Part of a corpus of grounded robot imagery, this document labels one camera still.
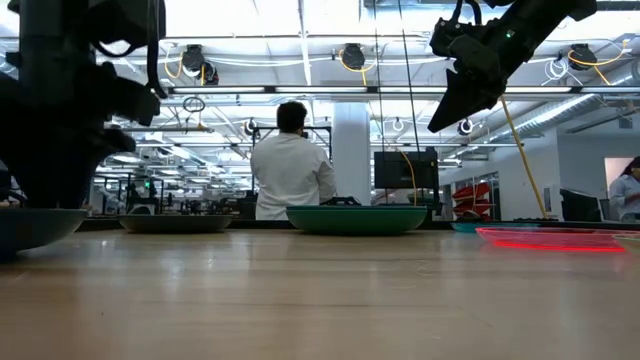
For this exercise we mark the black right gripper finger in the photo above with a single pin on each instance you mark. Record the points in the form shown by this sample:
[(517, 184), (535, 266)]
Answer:
[(462, 102)]

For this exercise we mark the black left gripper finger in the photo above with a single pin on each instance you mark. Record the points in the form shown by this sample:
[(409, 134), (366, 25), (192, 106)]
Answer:
[(55, 170)]

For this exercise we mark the blue transparent plastic plate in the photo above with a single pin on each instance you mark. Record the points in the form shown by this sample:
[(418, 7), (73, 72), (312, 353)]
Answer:
[(467, 227)]

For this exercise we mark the pink transparent plastic plate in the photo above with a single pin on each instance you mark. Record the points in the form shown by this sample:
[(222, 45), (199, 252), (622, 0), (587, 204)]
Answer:
[(550, 239)]

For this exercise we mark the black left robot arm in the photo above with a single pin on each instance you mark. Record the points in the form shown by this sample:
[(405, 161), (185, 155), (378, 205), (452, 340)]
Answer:
[(55, 30)]

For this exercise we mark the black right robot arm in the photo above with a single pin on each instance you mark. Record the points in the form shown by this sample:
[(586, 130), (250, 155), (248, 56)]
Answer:
[(545, 20)]

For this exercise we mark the black computer monitor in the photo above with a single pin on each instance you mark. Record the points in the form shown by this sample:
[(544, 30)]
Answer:
[(405, 170), (580, 207)]

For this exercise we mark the shelf with red bins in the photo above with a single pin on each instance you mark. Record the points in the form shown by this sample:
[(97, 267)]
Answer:
[(472, 192)]

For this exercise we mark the white square pillar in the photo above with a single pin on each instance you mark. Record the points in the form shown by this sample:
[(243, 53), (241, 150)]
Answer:
[(351, 150)]

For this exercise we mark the ceiling light strip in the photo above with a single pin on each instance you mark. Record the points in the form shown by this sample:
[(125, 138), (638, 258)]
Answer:
[(320, 90)]

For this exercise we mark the person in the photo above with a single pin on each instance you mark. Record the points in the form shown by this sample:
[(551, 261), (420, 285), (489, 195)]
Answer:
[(292, 170), (625, 195)]

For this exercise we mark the lime transparent plastic plate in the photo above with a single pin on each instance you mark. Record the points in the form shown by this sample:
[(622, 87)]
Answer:
[(631, 242)]

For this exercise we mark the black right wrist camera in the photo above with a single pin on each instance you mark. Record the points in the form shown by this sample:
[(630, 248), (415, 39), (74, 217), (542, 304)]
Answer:
[(455, 37)]

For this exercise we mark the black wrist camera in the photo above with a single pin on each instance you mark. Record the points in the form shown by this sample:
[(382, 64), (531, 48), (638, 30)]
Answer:
[(455, 37), (130, 100)]

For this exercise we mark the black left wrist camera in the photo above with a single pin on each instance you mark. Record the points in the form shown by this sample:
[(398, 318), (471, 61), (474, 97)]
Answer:
[(130, 100)]

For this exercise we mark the black aluminium table frame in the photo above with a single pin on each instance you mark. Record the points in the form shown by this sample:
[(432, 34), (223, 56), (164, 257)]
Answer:
[(260, 224)]

